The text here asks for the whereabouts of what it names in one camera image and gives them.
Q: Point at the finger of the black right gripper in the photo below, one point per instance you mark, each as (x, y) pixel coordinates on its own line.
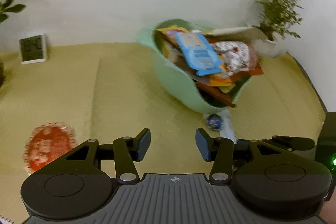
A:
(287, 143)

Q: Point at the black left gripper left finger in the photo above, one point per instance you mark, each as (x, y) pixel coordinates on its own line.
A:
(128, 150)

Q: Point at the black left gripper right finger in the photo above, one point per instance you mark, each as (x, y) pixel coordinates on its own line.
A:
(218, 150)

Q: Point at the orange white snack stick packet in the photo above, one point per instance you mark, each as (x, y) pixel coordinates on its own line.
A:
(227, 130)

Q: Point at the blue foil candy ball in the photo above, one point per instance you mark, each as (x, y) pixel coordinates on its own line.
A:
(214, 122)

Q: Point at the light blue snack packet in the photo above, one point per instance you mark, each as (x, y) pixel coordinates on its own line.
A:
(198, 53)

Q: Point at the red white date snack bag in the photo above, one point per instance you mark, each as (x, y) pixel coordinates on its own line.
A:
(238, 57)

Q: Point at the red-brown snack bar wrapper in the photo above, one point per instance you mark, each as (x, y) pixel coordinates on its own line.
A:
(216, 93)

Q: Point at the long cream snack packet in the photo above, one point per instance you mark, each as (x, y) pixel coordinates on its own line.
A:
(243, 34)

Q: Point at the red and pink jelly packet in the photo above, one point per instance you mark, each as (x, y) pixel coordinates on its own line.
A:
(170, 47)

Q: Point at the right hand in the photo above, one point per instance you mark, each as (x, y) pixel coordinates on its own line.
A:
(328, 212)

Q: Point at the yellow-green table cloth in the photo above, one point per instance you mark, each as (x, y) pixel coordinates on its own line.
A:
(106, 91)

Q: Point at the round red paper coaster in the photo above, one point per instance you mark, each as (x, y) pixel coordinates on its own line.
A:
(47, 143)

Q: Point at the mint green plastic bowl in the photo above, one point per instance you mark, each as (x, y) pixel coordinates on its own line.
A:
(173, 79)

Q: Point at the white digital clock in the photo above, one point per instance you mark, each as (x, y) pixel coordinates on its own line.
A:
(33, 49)

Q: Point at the white pot with plant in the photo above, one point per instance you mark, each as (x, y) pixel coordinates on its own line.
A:
(276, 19)

